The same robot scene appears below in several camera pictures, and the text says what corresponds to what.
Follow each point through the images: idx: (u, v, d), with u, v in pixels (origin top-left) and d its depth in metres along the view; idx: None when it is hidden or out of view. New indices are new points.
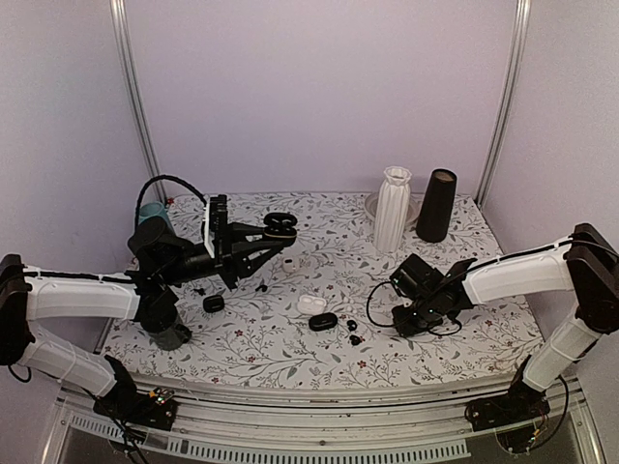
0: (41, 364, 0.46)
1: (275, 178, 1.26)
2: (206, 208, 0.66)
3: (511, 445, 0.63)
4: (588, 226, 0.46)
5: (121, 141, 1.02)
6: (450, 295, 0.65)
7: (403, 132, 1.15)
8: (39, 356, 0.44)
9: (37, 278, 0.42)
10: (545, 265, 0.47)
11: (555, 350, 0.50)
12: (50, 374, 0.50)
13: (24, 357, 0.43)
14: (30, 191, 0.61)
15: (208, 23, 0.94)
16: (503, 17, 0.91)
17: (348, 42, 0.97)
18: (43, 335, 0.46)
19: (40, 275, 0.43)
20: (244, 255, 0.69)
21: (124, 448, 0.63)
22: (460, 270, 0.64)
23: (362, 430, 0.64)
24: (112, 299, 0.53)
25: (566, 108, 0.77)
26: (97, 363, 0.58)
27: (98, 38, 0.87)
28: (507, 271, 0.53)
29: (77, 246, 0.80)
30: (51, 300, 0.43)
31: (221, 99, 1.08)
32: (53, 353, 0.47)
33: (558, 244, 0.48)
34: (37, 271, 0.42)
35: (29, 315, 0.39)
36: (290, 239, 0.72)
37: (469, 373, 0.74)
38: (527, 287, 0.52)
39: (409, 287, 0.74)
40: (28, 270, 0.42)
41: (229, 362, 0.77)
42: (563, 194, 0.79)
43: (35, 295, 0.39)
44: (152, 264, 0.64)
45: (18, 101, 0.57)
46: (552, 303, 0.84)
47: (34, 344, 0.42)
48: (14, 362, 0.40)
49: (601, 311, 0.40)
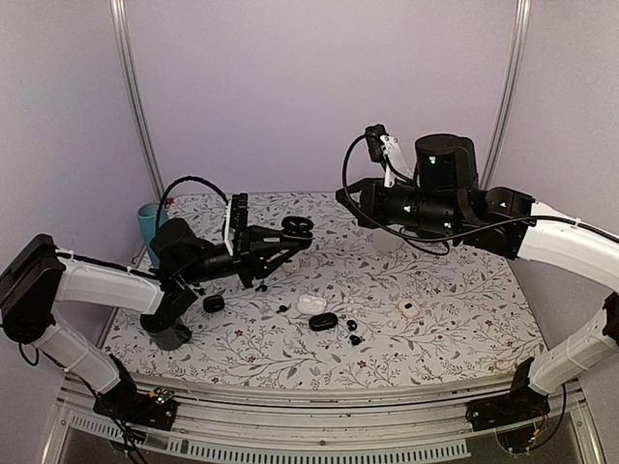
0: (55, 349, 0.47)
1: (275, 177, 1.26)
2: (227, 205, 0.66)
3: (511, 445, 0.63)
4: None
5: (121, 140, 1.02)
6: (500, 228, 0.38)
7: (402, 133, 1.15)
8: (55, 338, 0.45)
9: (71, 261, 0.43)
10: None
11: (570, 361, 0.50)
12: (60, 362, 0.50)
13: (43, 337, 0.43)
14: (32, 191, 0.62)
15: (209, 25, 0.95)
16: (502, 17, 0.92)
17: (347, 43, 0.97)
18: (62, 320, 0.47)
19: (73, 258, 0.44)
20: (261, 253, 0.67)
21: (125, 448, 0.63)
22: (519, 211, 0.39)
23: (361, 430, 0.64)
24: (136, 291, 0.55)
25: (566, 108, 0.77)
26: (105, 358, 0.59)
27: (97, 38, 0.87)
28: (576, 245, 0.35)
29: (77, 246, 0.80)
30: (82, 281, 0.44)
31: (221, 98, 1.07)
32: (70, 340, 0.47)
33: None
34: (71, 252, 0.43)
35: (58, 293, 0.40)
36: (306, 241, 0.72)
37: (469, 373, 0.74)
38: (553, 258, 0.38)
39: (438, 179, 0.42)
40: (62, 251, 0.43)
41: (229, 362, 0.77)
42: (562, 193, 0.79)
43: (68, 275, 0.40)
44: (172, 263, 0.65)
45: (20, 101, 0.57)
46: (569, 300, 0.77)
47: (53, 328, 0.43)
48: (29, 340, 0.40)
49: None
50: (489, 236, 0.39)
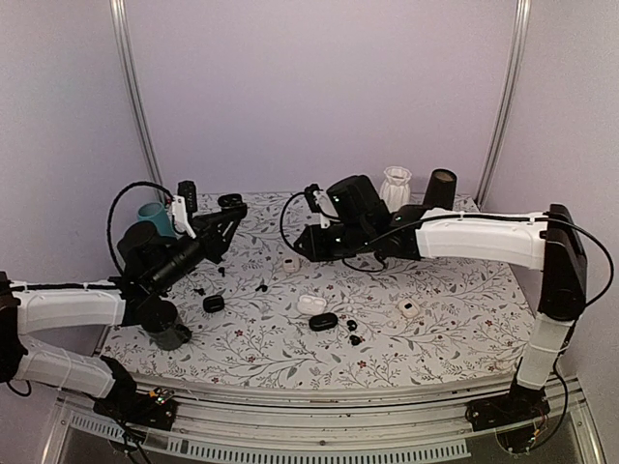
0: (39, 375, 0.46)
1: (275, 178, 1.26)
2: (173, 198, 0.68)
3: (511, 445, 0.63)
4: (563, 211, 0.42)
5: (120, 141, 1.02)
6: (395, 239, 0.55)
7: (402, 133, 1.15)
8: (35, 366, 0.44)
9: (24, 292, 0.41)
10: (517, 239, 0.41)
11: (536, 346, 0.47)
12: (51, 383, 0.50)
13: (20, 370, 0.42)
14: (32, 190, 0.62)
15: (209, 26, 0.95)
16: (502, 17, 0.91)
17: (347, 44, 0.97)
18: (34, 346, 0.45)
19: (27, 289, 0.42)
20: (218, 227, 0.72)
21: (125, 448, 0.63)
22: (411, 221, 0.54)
23: (361, 430, 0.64)
24: (97, 305, 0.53)
25: (566, 108, 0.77)
26: (94, 364, 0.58)
27: (96, 38, 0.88)
28: (469, 234, 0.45)
29: (77, 246, 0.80)
30: (42, 310, 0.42)
31: (221, 98, 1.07)
32: (49, 362, 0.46)
33: (533, 218, 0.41)
34: (23, 284, 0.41)
35: (19, 329, 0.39)
36: (245, 209, 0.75)
37: (469, 373, 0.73)
38: (470, 253, 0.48)
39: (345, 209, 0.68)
40: (14, 284, 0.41)
41: (229, 362, 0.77)
42: (562, 193, 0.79)
43: (24, 309, 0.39)
44: (138, 266, 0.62)
45: (19, 102, 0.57)
46: None
47: (28, 358, 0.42)
48: (11, 377, 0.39)
49: (560, 303, 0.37)
50: (391, 245, 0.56)
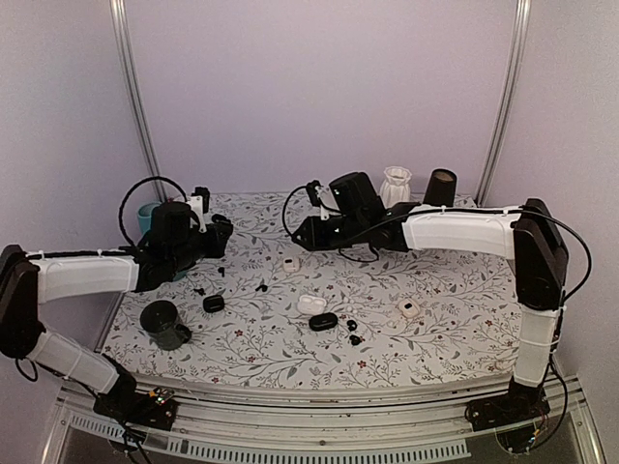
0: (49, 359, 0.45)
1: (275, 177, 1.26)
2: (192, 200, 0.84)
3: (511, 445, 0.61)
4: (541, 202, 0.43)
5: (121, 141, 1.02)
6: (385, 232, 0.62)
7: (402, 133, 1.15)
8: (48, 348, 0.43)
9: (43, 260, 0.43)
10: (491, 229, 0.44)
11: (527, 342, 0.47)
12: (59, 370, 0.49)
13: (37, 349, 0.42)
14: (32, 189, 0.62)
15: (209, 26, 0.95)
16: (502, 17, 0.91)
17: (347, 44, 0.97)
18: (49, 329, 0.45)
19: (44, 258, 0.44)
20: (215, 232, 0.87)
21: (125, 448, 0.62)
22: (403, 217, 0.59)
23: (362, 430, 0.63)
24: (112, 273, 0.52)
25: (567, 107, 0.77)
26: (99, 357, 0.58)
27: (96, 37, 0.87)
28: (448, 221, 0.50)
29: (77, 246, 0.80)
30: (59, 278, 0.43)
31: (221, 97, 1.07)
32: (61, 344, 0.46)
33: (508, 211, 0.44)
34: (41, 253, 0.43)
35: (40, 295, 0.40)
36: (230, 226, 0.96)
37: (469, 373, 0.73)
38: (453, 246, 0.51)
39: (344, 201, 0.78)
40: (31, 254, 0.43)
41: (229, 362, 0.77)
42: (562, 192, 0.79)
43: (44, 275, 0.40)
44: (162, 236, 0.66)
45: (19, 102, 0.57)
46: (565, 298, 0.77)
47: (45, 334, 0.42)
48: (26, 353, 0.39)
49: (537, 290, 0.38)
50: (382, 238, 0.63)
